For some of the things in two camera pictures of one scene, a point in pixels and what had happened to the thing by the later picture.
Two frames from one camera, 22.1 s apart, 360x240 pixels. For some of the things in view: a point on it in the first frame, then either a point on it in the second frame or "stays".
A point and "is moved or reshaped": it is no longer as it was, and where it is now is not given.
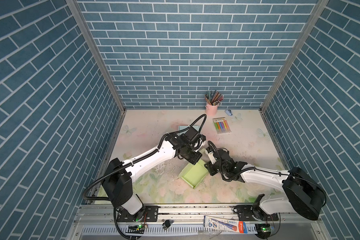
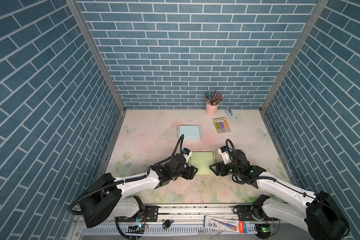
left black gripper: [197, 156] to [190, 174]
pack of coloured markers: [221, 125] stays
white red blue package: [225, 224] stays
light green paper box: [192, 174] is moved or reshaped
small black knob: [166, 224] stays
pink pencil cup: [211, 110] stays
